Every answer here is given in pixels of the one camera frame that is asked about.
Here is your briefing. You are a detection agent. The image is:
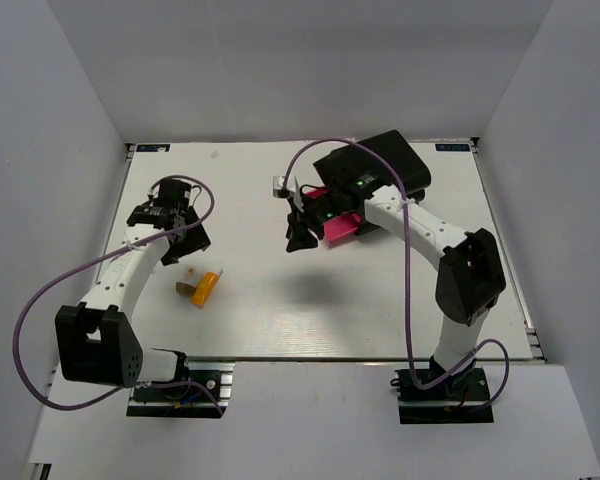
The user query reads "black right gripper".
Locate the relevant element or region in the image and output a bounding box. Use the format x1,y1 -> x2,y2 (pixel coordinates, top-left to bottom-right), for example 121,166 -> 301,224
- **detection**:
287,188 -> 344,254

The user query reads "orange makeup compact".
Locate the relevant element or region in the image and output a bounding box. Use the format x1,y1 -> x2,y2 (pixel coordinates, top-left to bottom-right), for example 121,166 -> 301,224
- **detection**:
190,269 -> 223,307

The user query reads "black drawer organizer cabinet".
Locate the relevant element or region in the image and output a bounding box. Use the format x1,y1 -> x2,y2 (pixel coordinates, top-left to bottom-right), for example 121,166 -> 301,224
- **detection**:
313,129 -> 431,236

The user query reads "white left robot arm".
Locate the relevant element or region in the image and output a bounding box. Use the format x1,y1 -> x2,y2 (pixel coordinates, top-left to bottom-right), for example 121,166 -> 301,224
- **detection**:
55,178 -> 211,399

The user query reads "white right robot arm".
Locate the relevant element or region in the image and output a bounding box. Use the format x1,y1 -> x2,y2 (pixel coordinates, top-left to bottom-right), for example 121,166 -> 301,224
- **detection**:
273,172 -> 506,399

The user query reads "pink bottom drawer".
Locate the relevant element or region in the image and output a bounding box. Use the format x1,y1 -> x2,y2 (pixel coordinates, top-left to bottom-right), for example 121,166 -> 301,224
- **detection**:
302,185 -> 363,248

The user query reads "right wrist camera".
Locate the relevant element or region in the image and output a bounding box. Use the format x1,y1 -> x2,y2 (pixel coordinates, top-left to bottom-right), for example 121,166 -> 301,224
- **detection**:
272,175 -> 303,211

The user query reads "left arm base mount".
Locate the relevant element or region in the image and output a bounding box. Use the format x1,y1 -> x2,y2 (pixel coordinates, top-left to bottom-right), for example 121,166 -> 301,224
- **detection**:
126,361 -> 235,419

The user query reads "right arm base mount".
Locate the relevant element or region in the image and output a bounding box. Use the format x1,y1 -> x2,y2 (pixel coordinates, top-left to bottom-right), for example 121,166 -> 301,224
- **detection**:
390,368 -> 494,425

